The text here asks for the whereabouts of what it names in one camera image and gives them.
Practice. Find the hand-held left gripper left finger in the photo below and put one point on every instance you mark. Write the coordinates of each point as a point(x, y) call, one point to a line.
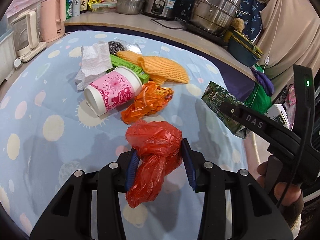
point(131, 170)

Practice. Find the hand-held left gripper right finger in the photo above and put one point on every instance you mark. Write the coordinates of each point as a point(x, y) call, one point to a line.
point(188, 162)

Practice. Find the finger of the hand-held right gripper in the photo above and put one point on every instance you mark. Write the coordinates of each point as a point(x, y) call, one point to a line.
point(252, 123)

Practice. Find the red plastic bag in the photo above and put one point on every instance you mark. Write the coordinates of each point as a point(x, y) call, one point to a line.
point(152, 140)

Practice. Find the dark green drink carton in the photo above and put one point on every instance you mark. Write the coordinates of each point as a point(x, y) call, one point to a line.
point(217, 97)

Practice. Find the orange plastic bag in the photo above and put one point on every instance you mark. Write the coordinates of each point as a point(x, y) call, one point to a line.
point(147, 100)

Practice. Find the pink patterned paper cup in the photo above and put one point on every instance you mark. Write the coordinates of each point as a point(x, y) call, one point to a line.
point(112, 87)

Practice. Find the orange foam fruit net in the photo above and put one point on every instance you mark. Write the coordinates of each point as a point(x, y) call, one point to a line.
point(165, 67)
point(127, 56)

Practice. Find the green cardboard box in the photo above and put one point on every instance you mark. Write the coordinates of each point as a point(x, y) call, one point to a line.
point(125, 63)

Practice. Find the white paper towel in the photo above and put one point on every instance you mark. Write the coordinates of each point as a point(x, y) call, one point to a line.
point(95, 60)

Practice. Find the person's right hand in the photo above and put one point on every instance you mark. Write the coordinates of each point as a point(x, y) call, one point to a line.
point(290, 192)

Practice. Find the green plastic bag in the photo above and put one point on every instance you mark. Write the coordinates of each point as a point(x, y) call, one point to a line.
point(258, 100)

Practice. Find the white milk carton box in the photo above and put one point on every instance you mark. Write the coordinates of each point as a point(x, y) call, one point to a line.
point(280, 116)

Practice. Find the pink pineapple patterned cloth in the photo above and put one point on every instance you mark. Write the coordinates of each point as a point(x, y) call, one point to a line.
point(291, 96)

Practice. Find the purple cloth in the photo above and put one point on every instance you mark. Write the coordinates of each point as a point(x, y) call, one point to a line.
point(263, 80)

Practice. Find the dark purple table skirt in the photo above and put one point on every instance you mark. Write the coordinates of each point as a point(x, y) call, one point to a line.
point(225, 72)

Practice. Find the dark blue plastic basin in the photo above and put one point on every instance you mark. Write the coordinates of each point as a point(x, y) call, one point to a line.
point(240, 51)

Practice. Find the beige curtain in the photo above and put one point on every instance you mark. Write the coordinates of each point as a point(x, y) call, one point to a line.
point(287, 30)

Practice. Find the brown loofah sponge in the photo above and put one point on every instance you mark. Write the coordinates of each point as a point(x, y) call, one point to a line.
point(237, 24)

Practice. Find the light blue dotted tablecloth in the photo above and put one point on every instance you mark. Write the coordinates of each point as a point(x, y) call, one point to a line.
point(50, 105)

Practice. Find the black induction cooker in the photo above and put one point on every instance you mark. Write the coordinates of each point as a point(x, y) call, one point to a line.
point(200, 31)

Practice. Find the stainless steel steamer pot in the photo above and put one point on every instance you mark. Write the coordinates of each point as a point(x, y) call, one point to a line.
point(215, 7)

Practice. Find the crumpled clear plastic wrapper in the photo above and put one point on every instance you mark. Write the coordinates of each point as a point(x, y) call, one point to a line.
point(133, 47)

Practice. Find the steel wool scrubber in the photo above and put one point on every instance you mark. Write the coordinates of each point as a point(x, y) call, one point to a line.
point(116, 47)

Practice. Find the silver rice cooker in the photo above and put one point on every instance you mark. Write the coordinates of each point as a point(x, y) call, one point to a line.
point(162, 2)

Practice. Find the white power plug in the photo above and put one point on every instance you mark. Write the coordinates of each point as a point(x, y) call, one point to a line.
point(17, 63)

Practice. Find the clear food container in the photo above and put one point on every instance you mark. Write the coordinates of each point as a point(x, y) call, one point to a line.
point(105, 8)

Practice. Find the small steel pot with lid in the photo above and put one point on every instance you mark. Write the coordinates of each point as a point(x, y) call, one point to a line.
point(130, 5)

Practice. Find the white electric kettle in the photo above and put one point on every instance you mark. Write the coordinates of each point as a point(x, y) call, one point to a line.
point(31, 32)

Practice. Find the pink electric kettle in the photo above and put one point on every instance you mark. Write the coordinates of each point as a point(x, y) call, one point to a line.
point(51, 17)

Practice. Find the white plastic rack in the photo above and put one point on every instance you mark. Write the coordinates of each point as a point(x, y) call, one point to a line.
point(6, 50)

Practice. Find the green white packet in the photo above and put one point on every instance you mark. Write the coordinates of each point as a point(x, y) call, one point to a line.
point(69, 6)

